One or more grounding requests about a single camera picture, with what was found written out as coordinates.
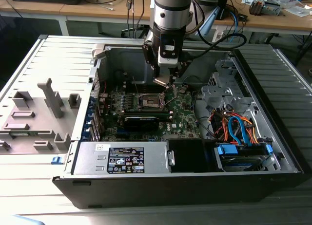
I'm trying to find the black chair base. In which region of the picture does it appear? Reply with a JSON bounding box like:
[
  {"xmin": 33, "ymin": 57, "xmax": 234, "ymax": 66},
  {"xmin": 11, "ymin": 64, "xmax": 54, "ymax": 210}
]
[{"xmin": 121, "ymin": 25, "xmax": 147, "ymax": 39}]

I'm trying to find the copper CPU cooler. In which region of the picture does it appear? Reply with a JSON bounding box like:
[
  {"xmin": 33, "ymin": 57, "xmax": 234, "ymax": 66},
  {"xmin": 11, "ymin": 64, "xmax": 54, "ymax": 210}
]
[{"xmin": 248, "ymin": 0, "xmax": 263, "ymax": 16}]

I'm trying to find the blue wire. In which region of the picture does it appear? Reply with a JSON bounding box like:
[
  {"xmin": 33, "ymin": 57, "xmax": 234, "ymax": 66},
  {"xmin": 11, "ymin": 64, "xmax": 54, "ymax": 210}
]
[{"xmin": 229, "ymin": 114, "xmax": 252, "ymax": 147}]

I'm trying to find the black graphics card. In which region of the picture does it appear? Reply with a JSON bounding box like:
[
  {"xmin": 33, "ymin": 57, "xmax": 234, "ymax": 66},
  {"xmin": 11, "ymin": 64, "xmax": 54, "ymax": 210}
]
[{"xmin": 123, "ymin": 115, "xmax": 159, "ymax": 132}]

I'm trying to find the silver drive unit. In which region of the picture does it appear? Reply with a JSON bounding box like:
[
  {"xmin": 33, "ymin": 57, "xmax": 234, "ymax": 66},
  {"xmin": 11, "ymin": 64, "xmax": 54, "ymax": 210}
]
[{"xmin": 262, "ymin": 0, "xmax": 283, "ymax": 16}]

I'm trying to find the black desktop stand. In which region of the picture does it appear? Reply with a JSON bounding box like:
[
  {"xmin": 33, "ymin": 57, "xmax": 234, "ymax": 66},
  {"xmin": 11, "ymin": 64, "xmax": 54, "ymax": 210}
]
[{"xmin": 215, "ymin": 0, "xmax": 230, "ymax": 20}]

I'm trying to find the hard disk blue carrier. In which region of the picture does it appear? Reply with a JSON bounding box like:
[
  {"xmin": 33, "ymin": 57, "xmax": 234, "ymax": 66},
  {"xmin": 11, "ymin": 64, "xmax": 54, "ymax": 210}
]
[{"xmin": 214, "ymin": 142, "xmax": 275, "ymax": 173}]

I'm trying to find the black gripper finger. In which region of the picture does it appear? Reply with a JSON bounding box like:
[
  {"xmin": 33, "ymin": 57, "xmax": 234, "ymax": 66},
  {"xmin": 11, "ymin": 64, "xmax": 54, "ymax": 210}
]
[
  {"xmin": 142, "ymin": 40, "xmax": 161, "ymax": 79},
  {"xmin": 170, "ymin": 60, "xmax": 194, "ymax": 84}
]

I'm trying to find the pale blue rounded object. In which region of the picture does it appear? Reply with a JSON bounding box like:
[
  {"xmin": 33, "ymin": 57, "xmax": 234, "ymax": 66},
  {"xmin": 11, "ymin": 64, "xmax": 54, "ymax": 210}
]
[{"xmin": 0, "ymin": 214, "xmax": 46, "ymax": 225}]

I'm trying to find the silver power supply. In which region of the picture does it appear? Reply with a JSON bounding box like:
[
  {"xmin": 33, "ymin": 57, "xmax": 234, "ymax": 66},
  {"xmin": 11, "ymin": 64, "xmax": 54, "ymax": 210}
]
[{"xmin": 72, "ymin": 141, "xmax": 176, "ymax": 176}]

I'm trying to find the black camera cable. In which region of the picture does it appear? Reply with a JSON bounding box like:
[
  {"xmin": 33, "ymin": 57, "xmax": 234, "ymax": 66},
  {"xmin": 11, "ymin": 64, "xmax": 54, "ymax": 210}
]
[{"xmin": 182, "ymin": 32, "xmax": 247, "ymax": 61}]

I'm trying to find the CPU socket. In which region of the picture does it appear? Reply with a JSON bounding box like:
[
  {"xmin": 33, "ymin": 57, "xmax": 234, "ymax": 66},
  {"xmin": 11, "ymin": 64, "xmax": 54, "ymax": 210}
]
[{"xmin": 136, "ymin": 91, "xmax": 168, "ymax": 112}]

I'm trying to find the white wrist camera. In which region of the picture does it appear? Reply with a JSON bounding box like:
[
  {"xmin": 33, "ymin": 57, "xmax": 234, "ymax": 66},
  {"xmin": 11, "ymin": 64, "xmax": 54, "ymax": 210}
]
[{"xmin": 157, "ymin": 38, "xmax": 180, "ymax": 69}]

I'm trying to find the black fan shroud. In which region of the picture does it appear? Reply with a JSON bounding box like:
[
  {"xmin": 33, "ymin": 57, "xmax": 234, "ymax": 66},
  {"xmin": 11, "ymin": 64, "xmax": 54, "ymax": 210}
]
[{"xmin": 168, "ymin": 138, "xmax": 217, "ymax": 173}]

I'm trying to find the silver disk bay cage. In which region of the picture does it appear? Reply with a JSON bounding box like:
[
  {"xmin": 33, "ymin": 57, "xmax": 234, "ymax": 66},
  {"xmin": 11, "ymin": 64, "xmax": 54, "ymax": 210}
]
[{"xmin": 201, "ymin": 58, "xmax": 256, "ymax": 113}]

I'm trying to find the orange wire bundle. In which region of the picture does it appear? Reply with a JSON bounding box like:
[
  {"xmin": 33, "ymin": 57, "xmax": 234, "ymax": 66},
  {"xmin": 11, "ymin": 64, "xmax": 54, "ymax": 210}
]
[{"xmin": 209, "ymin": 108, "xmax": 262, "ymax": 146}]

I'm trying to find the thin blue cable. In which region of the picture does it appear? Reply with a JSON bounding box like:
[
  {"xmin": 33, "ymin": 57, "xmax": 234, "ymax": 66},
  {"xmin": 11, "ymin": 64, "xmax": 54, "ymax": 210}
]
[{"xmin": 229, "ymin": 9, "xmax": 246, "ymax": 43}]

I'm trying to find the wooden desk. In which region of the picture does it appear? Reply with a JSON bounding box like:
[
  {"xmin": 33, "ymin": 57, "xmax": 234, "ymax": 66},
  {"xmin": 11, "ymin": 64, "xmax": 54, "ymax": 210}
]
[{"xmin": 0, "ymin": 0, "xmax": 312, "ymax": 32}]

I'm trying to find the black PC case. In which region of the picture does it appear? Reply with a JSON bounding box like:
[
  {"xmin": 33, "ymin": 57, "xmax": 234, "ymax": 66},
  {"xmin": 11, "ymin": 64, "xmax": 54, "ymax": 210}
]
[{"xmin": 52, "ymin": 43, "xmax": 305, "ymax": 210}]

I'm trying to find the green motherboard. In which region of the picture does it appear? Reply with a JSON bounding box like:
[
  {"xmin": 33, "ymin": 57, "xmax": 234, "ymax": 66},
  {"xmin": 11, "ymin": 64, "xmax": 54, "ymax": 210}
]
[{"xmin": 99, "ymin": 82, "xmax": 203, "ymax": 142}]

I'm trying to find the silver CPU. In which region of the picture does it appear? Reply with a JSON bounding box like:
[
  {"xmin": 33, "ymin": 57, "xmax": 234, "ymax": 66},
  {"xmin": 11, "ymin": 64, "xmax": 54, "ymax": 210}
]
[{"xmin": 153, "ymin": 75, "xmax": 175, "ymax": 89}]

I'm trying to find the metal socket cover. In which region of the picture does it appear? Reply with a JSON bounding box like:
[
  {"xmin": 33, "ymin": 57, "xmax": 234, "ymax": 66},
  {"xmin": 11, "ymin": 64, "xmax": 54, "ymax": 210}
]
[{"xmin": 160, "ymin": 84, "xmax": 180, "ymax": 108}]

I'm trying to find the clear plastic bag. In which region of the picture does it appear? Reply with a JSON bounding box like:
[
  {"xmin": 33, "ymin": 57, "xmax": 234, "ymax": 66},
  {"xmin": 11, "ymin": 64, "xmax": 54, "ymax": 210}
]
[{"xmin": 284, "ymin": 4, "xmax": 312, "ymax": 18}]

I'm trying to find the grey parts rack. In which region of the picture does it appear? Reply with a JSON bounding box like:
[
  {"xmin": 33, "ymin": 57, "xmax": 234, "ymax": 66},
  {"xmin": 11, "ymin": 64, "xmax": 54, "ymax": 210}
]
[{"xmin": 0, "ymin": 77, "xmax": 82, "ymax": 155}]

